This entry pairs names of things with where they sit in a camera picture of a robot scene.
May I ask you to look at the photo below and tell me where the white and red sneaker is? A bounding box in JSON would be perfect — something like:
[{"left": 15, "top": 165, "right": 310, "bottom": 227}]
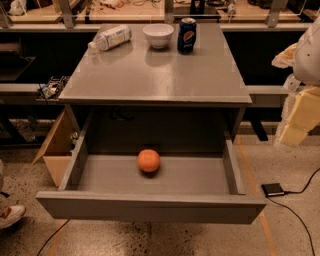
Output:
[{"left": 0, "top": 205, "right": 26, "bottom": 229}]

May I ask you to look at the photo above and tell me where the blue Pepsi can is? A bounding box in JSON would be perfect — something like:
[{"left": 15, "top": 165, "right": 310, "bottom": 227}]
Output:
[{"left": 177, "top": 17, "right": 197, "bottom": 54}]

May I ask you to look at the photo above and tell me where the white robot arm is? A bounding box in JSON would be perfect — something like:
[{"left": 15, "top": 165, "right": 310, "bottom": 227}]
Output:
[{"left": 272, "top": 17, "right": 320, "bottom": 147}]

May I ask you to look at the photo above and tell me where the hand sanitizer pump bottle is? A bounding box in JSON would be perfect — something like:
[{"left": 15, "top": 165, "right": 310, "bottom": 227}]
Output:
[{"left": 283, "top": 74, "right": 300, "bottom": 92}]

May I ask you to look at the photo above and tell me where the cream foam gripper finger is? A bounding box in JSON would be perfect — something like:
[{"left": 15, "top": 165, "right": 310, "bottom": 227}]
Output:
[
  {"left": 279, "top": 87, "right": 320, "bottom": 147},
  {"left": 271, "top": 43, "right": 297, "bottom": 69}
]

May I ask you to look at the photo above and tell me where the white ceramic bowl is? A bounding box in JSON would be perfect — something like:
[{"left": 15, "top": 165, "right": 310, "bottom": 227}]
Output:
[{"left": 143, "top": 23, "right": 174, "bottom": 49}]

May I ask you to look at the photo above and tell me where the clear plastic water bottle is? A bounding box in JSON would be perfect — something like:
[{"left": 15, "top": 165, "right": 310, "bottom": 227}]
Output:
[{"left": 88, "top": 25, "right": 132, "bottom": 51}]

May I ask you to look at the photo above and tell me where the black foot pedal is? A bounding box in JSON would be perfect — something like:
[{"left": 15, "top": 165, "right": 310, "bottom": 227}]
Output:
[{"left": 261, "top": 183, "right": 285, "bottom": 197}]

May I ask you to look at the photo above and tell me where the orange fruit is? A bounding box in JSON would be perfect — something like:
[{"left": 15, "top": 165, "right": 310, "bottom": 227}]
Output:
[{"left": 137, "top": 149, "right": 160, "bottom": 173}]

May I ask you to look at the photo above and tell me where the grey open top drawer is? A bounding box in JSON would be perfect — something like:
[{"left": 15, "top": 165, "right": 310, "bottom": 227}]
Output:
[{"left": 35, "top": 133, "right": 268, "bottom": 225}]

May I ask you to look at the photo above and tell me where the black floor cable left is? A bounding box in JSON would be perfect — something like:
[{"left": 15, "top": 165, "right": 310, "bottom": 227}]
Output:
[{"left": 35, "top": 218, "right": 71, "bottom": 256}]

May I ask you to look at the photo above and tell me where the black pedal cable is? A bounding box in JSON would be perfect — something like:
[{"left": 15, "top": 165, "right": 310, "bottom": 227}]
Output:
[{"left": 266, "top": 166, "right": 320, "bottom": 256}]

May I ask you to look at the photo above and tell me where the grey cabinet counter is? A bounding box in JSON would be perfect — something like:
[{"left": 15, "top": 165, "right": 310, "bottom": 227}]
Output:
[{"left": 59, "top": 24, "right": 251, "bottom": 153}]

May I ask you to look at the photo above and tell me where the cardboard box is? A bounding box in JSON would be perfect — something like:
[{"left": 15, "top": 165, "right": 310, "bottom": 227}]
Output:
[{"left": 33, "top": 110, "right": 76, "bottom": 186}]

